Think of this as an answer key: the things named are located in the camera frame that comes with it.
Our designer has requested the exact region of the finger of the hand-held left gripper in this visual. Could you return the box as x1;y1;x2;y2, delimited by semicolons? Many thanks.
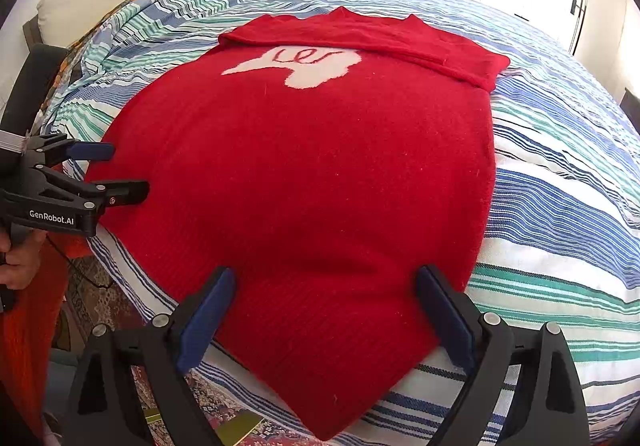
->
30;133;116;165
35;165;151;208

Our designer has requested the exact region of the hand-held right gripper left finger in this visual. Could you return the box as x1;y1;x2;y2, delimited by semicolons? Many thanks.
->
65;266;237;446

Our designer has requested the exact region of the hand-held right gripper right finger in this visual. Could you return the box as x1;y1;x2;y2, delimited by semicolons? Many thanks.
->
415;263;592;446

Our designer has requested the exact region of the red rabbit print sweater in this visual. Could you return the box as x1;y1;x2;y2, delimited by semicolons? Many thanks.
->
85;6;511;442

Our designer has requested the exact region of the person's left hand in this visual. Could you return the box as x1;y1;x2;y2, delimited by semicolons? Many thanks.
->
0;228;47;290

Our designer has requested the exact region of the patterned rug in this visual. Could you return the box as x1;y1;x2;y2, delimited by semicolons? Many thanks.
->
50;248;321;446

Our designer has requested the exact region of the green book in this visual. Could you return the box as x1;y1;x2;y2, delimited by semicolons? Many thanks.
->
219;412;267;445

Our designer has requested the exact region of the orange fleece garment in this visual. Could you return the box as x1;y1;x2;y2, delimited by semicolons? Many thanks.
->
0;221;97;437

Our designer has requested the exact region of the striped bed sheet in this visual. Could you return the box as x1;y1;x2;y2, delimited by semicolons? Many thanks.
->
42;0;640;446

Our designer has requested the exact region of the dark wooden nightstand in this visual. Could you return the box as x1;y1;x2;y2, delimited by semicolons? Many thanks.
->
622;86;640;118

